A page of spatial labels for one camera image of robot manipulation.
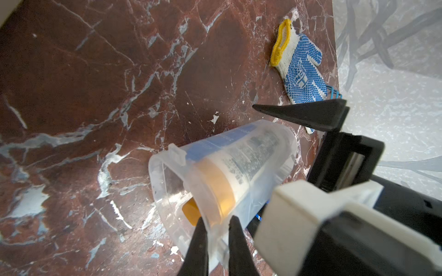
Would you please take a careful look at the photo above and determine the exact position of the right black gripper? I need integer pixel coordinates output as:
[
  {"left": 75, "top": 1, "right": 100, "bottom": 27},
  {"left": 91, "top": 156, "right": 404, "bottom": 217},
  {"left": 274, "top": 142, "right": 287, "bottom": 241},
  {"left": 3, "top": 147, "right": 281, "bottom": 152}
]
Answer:
[{"left": 246, "top": 98, "right": 442, "bottom": 276}]

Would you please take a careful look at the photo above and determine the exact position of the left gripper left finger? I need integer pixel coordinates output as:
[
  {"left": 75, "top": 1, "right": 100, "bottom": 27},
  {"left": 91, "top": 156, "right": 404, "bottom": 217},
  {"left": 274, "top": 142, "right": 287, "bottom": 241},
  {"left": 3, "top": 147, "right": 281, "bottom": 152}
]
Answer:
[{"left": 178, "top": 217, "right": 209, "bottom": 276}]

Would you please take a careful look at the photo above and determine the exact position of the white blue dotted work glove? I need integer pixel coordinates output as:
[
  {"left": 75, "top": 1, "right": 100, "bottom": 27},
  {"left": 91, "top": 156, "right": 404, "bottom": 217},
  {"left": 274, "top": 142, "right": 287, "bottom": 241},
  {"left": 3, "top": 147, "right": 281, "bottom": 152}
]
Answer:
[{"left": 269, "top": 18, "right": 329, "bottom": 135}]

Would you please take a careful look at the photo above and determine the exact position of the white yellow-capped lotion bottle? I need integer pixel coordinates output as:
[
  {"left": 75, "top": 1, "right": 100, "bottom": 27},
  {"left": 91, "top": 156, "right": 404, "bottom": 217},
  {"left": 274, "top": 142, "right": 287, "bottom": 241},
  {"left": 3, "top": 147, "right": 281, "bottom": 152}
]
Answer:
[{"left": 195, "top": 128, "right": 285, "bottom": 225}]

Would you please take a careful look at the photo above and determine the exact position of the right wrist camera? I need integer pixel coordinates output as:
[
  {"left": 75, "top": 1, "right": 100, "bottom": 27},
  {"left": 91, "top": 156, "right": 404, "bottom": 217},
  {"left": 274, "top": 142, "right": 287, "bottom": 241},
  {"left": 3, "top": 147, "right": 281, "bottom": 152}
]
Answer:
[{"left": 253, "top": 179, "right": 442, "bottom": 276}]

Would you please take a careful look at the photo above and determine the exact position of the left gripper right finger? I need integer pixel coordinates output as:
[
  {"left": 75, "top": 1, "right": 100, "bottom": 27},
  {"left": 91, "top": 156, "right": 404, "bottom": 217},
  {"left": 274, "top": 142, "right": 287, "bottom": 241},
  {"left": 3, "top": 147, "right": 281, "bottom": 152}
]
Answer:
[{"left": 229, "top": 216, "right": 260, "bottom": 276}]

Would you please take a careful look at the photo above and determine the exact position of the wooden handled brush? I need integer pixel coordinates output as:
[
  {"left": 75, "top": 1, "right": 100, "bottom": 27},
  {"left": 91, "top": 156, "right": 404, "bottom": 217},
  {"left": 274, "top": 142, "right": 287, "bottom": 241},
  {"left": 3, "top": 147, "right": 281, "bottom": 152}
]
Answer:
[{"left": 326, "top": 85, "right": 343, "bottom": 100}]

